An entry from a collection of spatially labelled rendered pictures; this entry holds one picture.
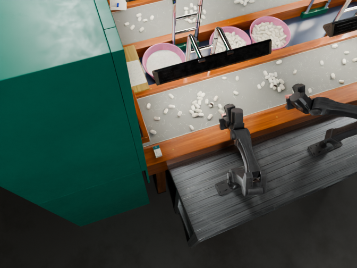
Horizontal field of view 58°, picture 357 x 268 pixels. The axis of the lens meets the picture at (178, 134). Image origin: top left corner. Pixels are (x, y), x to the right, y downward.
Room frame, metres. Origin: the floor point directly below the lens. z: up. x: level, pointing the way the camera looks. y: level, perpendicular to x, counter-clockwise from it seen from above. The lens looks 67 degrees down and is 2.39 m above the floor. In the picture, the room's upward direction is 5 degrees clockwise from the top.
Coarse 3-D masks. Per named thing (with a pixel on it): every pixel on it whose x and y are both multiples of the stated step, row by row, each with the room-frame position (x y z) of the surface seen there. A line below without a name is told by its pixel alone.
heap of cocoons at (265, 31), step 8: (264, 24) 1.54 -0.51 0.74; (272, 24) 1.55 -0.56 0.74; (256, 32) 1.47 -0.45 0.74; (264, 32) 1.48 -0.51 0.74; (272, 32) 1.48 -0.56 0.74; (280, 32) 1.49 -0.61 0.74; (256, 40) 1.40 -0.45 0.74; (272, 40) 1.42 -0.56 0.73; (280, 40) 1.43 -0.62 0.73; (280, 48) 1.36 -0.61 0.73
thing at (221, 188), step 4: (224, 180) 0.48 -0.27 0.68; (216, 184) 0.45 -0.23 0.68; (220, 184) 0.45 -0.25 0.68; (224, 184) 0.45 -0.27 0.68; (228, 184) 0.45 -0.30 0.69; (232, 184) 0.44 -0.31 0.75; (236, 184) 0.44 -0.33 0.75; (216, 188) 0.43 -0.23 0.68; (220, 188) 0.43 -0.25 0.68; (224, 188) 0.43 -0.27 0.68; (228, 188) 0.43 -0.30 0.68; (232, 188) 0.43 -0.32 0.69; (236, 188) 0.43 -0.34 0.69; (220, 192) 0.41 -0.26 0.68; (224, 192) 0.41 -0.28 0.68
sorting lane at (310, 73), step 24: (336, 48) 1.39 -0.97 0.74; (240, 72) 1.15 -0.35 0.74; (288, 72) 1.18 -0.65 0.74; (312, 72) 1.19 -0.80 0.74; (336, 72) 1.21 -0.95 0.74; (168, 96) 0.94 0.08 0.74; (192, 96) 0.95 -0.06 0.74; (240, 96) 0.98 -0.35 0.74; (264, 96) 0.99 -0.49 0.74; (144, 120) 0.77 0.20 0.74; (168, 120) 0.78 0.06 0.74; (192, 120) 0.80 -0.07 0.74; (216, 120) 0.81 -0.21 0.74; (144, 144) 0.63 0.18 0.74
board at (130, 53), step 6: (126, 48) 1.23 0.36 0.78; (132, 48) 1.23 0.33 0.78; (126, 54) 1.19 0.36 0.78; (132, 54) 1.19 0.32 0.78; (126, 60) 1.14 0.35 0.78; (132, 60) 1.15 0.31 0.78; (138, 60) 1.15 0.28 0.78; (144, 84) 0.99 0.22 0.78; (138, 90) 0.94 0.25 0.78; (144, 90) 0.95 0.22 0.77
